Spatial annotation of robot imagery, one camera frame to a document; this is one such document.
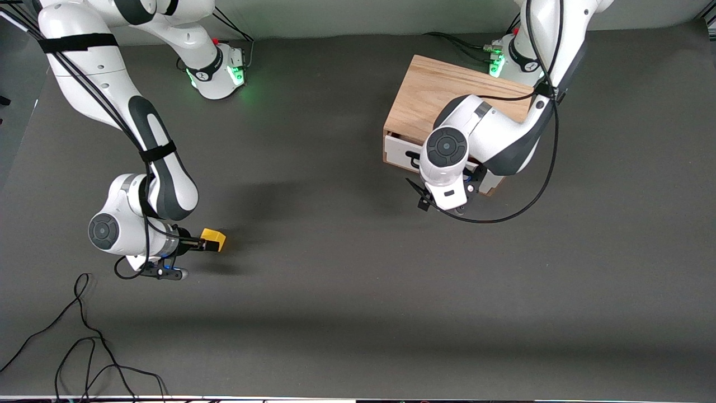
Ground yellow cube block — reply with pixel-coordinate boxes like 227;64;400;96
201;228;227;253

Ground black left base cables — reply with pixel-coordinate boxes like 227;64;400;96
423;31;501;63

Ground black base cables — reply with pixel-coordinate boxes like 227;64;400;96
210;8;256;72
423;31;501;63

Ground black velcro strap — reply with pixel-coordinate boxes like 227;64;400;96
138;141;178;165
39;33;120;55

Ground white-front drawer with black handle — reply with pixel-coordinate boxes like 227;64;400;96
384;132;505;196

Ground black right base cables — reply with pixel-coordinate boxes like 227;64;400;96
210;8;256;72

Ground wooden drawer cabinet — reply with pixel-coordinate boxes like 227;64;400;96
383;54;535;197

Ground thin black loose cable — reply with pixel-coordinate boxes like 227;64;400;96
0;273;169;403

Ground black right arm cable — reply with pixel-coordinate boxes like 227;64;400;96
0;6;188;280

